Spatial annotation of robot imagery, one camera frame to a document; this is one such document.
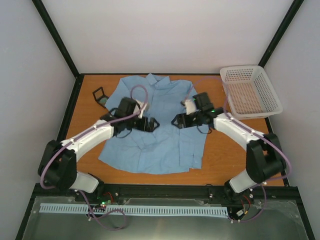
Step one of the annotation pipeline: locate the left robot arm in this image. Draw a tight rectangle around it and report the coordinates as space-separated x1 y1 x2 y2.
38 97 160 202

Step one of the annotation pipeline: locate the small green circuit board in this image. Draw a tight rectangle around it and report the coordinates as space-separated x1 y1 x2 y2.
100 199 113 208

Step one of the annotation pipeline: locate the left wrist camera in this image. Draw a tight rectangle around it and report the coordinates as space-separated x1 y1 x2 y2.
133 99 150 119

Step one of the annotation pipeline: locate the black front rail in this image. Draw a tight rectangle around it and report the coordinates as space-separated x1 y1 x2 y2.
31 183 302 205

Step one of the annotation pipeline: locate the white plastic basket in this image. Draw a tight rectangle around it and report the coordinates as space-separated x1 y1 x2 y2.
220 65 283 120

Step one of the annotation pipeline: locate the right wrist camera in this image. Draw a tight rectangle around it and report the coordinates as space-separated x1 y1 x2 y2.
181 99 197 115

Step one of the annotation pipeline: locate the light blue shirt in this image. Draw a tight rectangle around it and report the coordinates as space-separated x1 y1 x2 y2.
98 73 208 175

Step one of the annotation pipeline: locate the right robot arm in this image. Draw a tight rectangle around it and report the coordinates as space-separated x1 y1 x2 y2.
171 92 289 200

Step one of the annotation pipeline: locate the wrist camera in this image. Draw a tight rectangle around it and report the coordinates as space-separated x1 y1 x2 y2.
133 99 150 119
181 99 197 115

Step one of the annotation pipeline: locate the light blue cable duct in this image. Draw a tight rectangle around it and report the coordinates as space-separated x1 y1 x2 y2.
38 203 228 219

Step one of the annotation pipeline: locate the round floral brooch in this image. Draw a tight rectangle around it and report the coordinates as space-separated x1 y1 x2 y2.
99 98 107 105

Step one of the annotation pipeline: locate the black display case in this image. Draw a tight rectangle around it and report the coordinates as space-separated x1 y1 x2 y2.
92 86 109 109

